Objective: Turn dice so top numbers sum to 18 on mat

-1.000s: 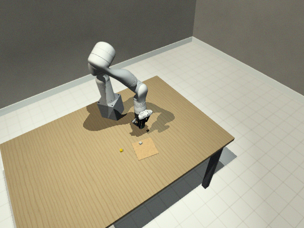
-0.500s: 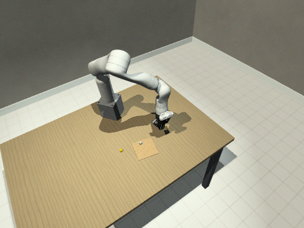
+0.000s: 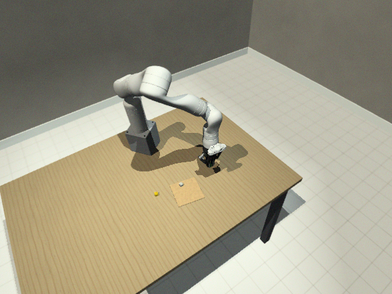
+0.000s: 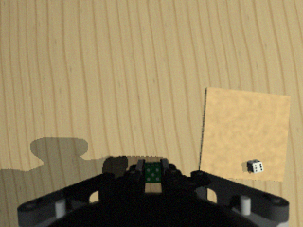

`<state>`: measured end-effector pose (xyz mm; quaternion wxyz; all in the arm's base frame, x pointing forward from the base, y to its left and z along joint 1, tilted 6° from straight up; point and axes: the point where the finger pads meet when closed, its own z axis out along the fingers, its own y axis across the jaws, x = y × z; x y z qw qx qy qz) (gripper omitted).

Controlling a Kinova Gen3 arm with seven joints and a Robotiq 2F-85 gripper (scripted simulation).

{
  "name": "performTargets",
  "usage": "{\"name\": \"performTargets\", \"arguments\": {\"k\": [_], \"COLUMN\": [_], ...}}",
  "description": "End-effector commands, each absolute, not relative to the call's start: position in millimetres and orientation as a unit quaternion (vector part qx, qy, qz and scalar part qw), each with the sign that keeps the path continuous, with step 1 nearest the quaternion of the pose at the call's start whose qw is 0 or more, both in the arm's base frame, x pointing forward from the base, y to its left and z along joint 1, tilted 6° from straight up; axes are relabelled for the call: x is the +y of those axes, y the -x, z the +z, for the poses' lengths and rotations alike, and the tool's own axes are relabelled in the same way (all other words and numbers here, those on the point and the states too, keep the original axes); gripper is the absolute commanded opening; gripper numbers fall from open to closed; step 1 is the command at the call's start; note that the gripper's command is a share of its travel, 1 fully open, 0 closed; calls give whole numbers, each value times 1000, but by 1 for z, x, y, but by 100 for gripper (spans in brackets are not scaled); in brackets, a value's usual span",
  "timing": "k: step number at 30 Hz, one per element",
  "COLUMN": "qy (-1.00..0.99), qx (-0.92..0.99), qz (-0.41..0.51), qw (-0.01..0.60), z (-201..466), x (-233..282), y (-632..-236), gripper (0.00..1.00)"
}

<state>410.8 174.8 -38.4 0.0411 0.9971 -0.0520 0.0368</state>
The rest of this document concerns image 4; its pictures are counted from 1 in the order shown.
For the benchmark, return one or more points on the green die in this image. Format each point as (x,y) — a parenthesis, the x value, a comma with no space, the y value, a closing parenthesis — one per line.
(152,172)

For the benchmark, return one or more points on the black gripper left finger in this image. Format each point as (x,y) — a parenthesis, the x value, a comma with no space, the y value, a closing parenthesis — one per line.
(46,209)

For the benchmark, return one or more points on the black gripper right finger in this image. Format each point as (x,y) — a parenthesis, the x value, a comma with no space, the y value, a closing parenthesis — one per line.
(262,208)

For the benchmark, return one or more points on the tan square mat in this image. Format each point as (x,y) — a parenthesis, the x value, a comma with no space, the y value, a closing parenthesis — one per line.
(240,126)

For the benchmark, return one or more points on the white die with black pips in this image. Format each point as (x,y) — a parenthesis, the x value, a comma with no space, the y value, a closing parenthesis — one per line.
(255,166)

